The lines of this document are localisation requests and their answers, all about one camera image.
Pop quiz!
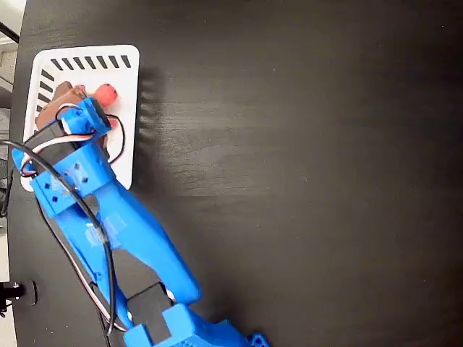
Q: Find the red turtle toy grey shell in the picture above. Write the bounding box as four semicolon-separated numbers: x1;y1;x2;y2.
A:
73;83;121;133

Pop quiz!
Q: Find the white slotted plastic basket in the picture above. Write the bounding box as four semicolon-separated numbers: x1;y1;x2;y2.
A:
20;44;141;192

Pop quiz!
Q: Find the black slanted rod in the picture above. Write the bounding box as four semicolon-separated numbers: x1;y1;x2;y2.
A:
0;21;21;43

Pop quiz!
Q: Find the black table clamp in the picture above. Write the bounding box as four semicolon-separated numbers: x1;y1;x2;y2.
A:
0;280;39;307

